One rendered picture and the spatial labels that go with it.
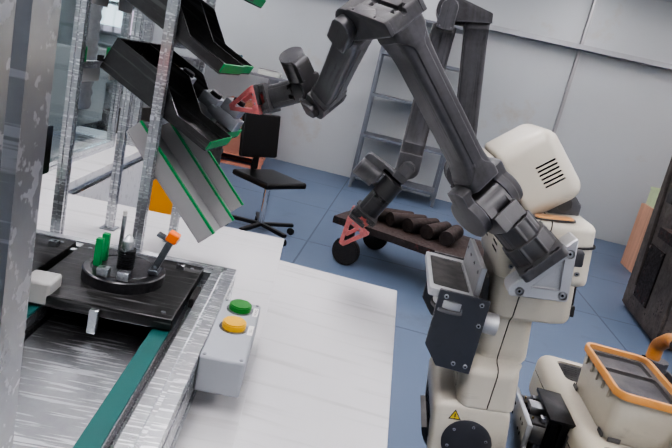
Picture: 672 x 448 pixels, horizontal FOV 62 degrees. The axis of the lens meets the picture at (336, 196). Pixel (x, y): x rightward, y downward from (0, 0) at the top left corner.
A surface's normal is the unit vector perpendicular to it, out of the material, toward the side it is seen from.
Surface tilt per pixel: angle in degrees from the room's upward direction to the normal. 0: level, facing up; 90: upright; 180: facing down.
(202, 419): 0
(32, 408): 0
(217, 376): 90
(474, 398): 90
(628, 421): 92
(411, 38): 84
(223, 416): 0
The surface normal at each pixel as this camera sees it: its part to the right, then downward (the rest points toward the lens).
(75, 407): 0.22, -0.95
